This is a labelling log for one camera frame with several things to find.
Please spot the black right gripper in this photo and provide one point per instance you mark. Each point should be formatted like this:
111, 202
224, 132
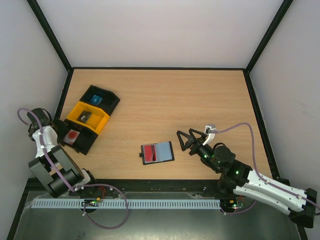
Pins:
195, 144

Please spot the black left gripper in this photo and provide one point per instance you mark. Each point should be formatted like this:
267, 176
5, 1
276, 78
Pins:
64, 126

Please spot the red card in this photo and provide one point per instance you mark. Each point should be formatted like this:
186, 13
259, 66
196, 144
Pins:
149, 152
71, 137

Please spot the black card holder wallet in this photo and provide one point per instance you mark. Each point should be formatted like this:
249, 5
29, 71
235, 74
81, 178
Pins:
164, 152

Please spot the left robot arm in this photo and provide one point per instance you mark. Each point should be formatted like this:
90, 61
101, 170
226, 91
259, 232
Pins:
53, 166

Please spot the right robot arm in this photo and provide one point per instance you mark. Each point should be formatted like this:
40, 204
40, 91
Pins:
241, 179

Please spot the black VIP card in bin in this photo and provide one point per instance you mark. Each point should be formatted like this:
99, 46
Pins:
84, 116

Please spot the blue card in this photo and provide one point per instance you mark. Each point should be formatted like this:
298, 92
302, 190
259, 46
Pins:
96, 100

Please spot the black plastic bin near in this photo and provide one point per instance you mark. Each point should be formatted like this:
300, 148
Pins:
84, 141

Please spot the black plastic bin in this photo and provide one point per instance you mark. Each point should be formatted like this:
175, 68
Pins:
84, 141
109, 102

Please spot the yellow plastic bin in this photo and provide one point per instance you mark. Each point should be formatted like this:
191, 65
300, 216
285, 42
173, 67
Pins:
97, 120

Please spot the black plastic bin far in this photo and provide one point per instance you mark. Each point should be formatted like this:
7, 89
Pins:
109, 102

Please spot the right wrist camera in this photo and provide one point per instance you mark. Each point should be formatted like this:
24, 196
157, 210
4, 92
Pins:
210, 132

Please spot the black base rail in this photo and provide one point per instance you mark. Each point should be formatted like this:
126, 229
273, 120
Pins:
206, 188

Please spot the grey slotted cable duct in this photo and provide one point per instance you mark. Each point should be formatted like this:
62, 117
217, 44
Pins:
159, 204

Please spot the black frame post left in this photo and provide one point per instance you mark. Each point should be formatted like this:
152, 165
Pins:
40, 16

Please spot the black frame post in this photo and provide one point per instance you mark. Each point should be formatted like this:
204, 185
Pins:
277, 19
40, 16

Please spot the black frame post right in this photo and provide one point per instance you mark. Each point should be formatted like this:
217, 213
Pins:
277, 19

